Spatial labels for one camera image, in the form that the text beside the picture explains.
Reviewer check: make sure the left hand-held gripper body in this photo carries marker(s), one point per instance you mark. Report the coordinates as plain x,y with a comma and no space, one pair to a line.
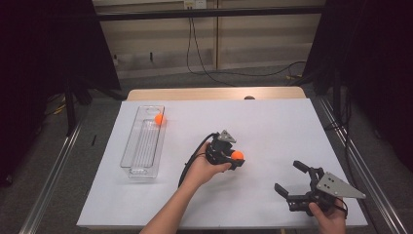
219,149

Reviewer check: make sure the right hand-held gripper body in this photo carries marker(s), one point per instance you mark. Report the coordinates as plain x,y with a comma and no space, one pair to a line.
324,191

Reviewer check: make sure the orange ball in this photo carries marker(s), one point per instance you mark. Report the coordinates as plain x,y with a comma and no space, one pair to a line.
159,119
238,155

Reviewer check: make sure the clear plastic container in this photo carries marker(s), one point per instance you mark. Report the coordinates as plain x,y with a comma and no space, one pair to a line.
144,146

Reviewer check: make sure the person's left hand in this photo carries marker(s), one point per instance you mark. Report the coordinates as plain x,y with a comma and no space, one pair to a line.
201,169

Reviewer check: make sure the person's right hand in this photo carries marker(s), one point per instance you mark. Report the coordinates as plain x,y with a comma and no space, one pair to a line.
329,221

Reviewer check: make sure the dark round knob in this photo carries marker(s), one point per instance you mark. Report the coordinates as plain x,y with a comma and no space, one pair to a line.
249,97

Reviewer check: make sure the wooden table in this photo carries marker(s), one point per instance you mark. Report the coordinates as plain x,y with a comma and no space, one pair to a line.
195,93

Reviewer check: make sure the black stand leg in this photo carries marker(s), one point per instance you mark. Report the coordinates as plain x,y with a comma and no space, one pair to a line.
70,110
336,97

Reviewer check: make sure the beige long desk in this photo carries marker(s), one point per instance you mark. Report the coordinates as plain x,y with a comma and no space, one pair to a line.
259,39

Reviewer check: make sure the black curtain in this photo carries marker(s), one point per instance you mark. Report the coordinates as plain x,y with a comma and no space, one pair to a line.
373,65
39,65

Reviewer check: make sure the small black stick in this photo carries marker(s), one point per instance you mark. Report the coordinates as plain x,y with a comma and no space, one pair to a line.
93,139

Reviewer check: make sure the black horizontal bar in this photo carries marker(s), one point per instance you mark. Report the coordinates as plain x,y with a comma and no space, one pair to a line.
211,13

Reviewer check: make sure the aluminium floor rail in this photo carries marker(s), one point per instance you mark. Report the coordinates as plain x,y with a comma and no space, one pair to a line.
52,182
367,169

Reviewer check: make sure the white wall socket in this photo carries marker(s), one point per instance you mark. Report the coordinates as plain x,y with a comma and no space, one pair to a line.
195,4

